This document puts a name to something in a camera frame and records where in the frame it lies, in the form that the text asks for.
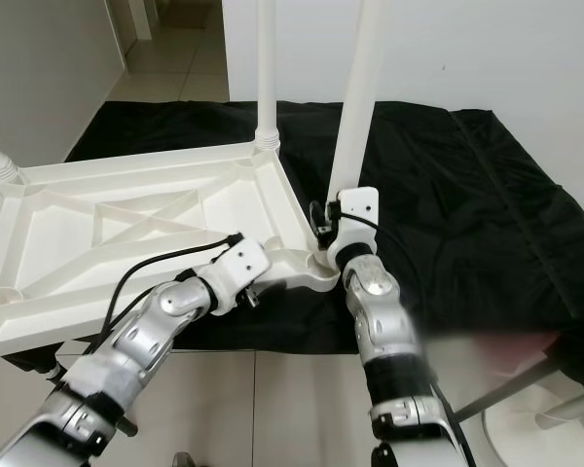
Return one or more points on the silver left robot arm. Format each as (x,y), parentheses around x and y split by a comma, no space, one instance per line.
(156,321)

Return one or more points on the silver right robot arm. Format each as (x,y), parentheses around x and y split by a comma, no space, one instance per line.
(380,302)

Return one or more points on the pink cushion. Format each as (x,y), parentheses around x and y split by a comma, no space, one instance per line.
(516,350)

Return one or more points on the white round plastic base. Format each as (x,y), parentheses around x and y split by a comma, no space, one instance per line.
(545,418)

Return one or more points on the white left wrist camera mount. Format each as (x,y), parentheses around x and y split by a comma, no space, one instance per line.
(243,261)

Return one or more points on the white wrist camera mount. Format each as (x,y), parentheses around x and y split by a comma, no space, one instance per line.
(243,261)
(360,209)

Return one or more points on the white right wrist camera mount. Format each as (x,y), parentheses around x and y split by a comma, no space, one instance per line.
(360,209)

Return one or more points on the white door frame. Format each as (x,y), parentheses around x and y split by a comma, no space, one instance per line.
(136,19)

